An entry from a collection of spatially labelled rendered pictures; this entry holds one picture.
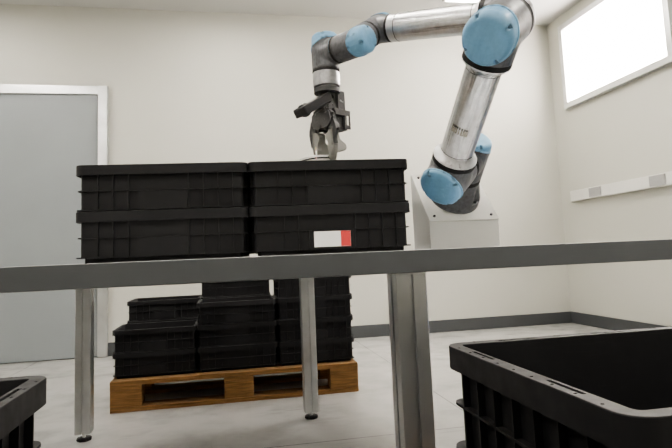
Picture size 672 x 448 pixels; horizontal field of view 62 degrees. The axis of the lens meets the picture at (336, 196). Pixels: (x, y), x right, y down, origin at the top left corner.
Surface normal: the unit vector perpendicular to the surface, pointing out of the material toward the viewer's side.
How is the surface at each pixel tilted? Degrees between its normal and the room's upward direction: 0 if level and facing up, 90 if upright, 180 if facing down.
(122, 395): 90
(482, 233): 90
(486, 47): 117
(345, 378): 90
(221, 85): 90
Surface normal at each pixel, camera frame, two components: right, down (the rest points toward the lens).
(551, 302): 0.18, -0.11
